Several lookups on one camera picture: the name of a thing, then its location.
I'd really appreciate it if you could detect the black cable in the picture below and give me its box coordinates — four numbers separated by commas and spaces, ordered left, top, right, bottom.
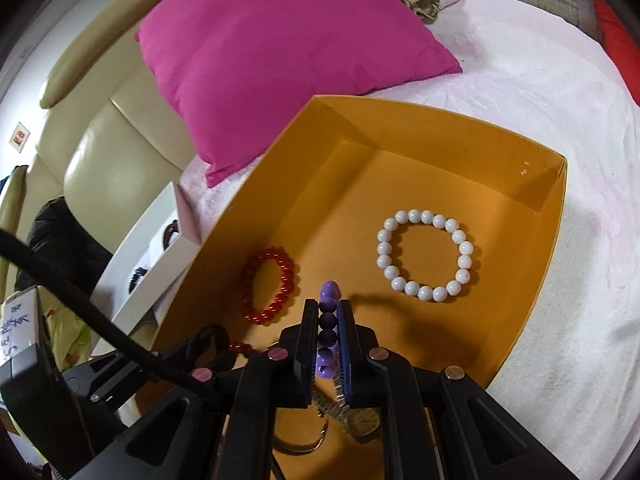
0, 228, 212, 391

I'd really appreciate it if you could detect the orange cardboard box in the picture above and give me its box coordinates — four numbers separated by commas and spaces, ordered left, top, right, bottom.
154, 96, 570, 479

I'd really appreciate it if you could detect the red pillow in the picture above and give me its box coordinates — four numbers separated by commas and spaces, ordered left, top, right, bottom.
593, 0, 640, 104

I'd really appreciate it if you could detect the magenta pillow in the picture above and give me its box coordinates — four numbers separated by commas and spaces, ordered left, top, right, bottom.
136, 0, 461, 186

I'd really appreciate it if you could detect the red bead bracelet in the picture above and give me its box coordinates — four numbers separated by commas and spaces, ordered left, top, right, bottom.
228, 246, 298, 359

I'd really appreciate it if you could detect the white jewelry box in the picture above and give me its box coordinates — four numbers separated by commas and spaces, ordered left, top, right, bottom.
91, 183, 201, 348

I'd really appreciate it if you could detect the white bead bracelet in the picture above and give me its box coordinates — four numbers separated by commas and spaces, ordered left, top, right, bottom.
375, 208, 475, 302

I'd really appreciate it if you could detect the pink white bed blanket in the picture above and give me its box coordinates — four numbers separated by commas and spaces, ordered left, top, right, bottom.
157, 0, 639, 479

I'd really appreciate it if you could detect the gold bangle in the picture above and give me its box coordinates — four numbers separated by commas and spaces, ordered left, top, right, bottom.
272, 417, 330, 457

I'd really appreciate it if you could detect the purple bead bracelet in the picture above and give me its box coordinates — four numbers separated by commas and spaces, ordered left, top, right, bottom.
314, 279, 343, 380

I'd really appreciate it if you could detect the beige leather armchair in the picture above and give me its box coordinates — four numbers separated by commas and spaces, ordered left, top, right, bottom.
0, 0, 206, 302

